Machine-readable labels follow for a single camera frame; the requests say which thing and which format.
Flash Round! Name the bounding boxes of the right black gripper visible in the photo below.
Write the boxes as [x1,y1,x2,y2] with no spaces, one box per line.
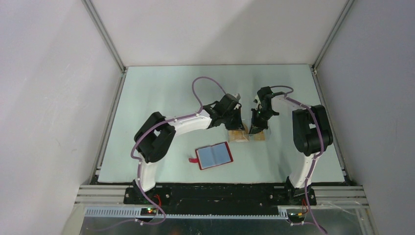
[249,108,276,137]

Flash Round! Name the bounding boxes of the red leather card holder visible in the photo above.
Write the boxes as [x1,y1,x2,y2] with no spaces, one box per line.
[188,142,233,170]

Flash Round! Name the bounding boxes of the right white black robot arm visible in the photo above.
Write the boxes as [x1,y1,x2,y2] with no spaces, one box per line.
[249,85,334,205]

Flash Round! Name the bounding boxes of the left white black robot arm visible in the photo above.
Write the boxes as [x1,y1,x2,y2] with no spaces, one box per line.
[131,94,244,204]

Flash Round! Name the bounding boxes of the orange credit card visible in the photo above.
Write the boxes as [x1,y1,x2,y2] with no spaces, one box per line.
[228,130,249,142]
[250,131,266,141]

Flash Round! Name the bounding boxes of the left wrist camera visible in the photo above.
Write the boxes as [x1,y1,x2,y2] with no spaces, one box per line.
[233,94,241,101]

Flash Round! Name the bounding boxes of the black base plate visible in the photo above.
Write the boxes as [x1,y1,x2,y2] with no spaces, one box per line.
[123,182,316,206]

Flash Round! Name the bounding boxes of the aluminium front rail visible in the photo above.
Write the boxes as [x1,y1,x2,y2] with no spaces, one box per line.
[312,186,369,209]

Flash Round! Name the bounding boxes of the right aluminium frame post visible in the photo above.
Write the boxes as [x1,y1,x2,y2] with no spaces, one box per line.
[311,0,355,74]

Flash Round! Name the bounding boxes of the aluminium frame post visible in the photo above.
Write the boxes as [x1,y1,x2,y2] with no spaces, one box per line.
[311,0,355,74]
[81,0,126,73]

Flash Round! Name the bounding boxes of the left aluminium frame post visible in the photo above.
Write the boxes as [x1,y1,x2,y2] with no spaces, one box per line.
[81,0,126,73]

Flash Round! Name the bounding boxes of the grey slotted cable duct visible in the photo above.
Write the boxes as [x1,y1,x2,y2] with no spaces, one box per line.
[85,207,288,220]

